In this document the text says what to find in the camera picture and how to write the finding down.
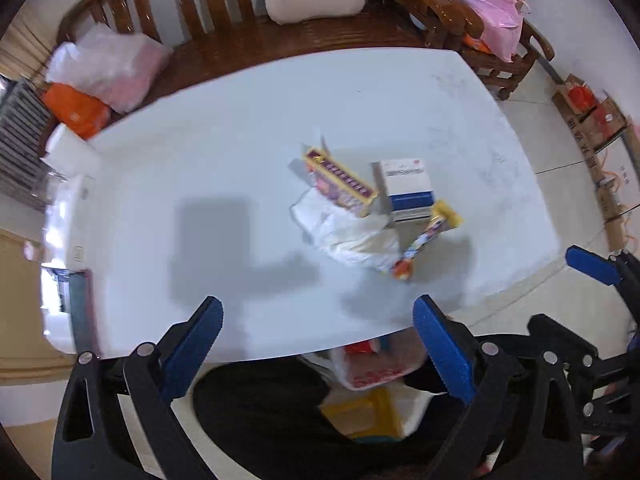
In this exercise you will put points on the wooden bench sofa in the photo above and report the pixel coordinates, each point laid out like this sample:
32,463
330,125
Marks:
225,50

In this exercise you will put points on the white paper towel roll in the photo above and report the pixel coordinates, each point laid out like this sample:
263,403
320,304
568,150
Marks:
70,152

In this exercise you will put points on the yellow sausage wrapper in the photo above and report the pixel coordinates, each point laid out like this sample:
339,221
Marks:
425,235

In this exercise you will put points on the wooden armchair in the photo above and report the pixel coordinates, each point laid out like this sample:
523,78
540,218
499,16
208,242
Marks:
440,5

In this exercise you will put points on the clear plastic bag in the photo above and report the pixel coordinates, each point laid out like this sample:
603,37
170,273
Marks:
110,65

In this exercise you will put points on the orange bag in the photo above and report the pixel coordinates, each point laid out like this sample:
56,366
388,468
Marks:
75,110

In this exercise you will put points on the white and blue medicine box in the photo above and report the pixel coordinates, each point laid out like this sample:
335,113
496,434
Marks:
405,180

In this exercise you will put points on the pink plastic bag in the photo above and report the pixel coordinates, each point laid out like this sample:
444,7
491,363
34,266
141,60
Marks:
490,15

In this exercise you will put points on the smartphone with red case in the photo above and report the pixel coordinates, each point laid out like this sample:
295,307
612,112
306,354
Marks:
80,305

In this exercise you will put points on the purple and gold box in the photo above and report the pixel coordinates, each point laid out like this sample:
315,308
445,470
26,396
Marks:
340,185

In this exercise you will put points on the white tissue box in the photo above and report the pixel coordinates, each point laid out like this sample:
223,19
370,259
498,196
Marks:
67,220

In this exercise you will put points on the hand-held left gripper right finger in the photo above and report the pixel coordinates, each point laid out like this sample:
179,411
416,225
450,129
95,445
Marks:
445,350

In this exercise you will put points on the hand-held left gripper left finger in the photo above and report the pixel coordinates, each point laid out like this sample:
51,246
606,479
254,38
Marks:
195,345

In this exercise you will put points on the large printed cardboard box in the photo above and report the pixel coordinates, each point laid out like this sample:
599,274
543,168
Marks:
607,125

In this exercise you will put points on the white tissue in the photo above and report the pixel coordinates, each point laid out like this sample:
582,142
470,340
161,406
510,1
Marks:
350,240

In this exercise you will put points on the orange packet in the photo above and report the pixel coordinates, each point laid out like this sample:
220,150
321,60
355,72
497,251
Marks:
475,42

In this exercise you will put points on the beige curtain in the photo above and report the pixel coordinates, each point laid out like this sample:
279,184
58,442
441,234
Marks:
25,55

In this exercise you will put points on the open cardboard box red contents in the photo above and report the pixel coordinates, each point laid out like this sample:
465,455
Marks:
577,97

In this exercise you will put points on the grey radiator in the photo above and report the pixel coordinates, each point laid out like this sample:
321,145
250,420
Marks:
20,145

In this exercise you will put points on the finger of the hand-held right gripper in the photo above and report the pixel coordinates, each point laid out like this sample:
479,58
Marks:
575,342
590,262

